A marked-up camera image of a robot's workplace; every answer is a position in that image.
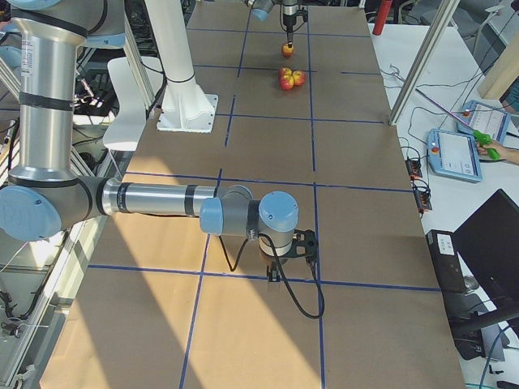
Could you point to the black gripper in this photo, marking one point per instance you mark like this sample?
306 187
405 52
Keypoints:
288 16
274 261

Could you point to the lone red yellow apple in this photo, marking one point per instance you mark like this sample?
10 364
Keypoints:
287 49

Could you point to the red yellow apple middle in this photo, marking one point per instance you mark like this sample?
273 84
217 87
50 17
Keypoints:
299 78

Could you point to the red yellow apple far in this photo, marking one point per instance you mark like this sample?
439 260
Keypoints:
286 82

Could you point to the red cylinder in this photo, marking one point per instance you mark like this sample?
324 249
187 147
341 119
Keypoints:
381 17

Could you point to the black orange usb hub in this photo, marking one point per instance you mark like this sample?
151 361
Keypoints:
413 167

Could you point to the black computer box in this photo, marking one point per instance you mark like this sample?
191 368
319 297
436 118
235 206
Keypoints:
445 260

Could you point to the near blue teach pendant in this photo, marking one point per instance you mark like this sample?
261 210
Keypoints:
453 154

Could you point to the blue teach pendant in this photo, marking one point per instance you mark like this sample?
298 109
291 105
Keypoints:
453 154
484 118

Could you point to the black monitor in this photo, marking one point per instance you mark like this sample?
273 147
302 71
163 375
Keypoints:
488 244

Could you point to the white chair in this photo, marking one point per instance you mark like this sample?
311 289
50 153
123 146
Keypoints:
124 132

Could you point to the far blue teach pendant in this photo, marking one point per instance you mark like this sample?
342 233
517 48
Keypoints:
484 118

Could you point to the person in black shirt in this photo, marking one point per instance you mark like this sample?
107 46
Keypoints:
510 103

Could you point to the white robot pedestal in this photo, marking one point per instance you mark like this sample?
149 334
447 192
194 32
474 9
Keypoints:
185 106

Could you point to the aluminium frame post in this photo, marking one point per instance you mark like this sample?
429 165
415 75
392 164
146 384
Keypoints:
432 38

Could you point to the green handled reacher grabber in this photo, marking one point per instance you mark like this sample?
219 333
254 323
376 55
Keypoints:
482 138

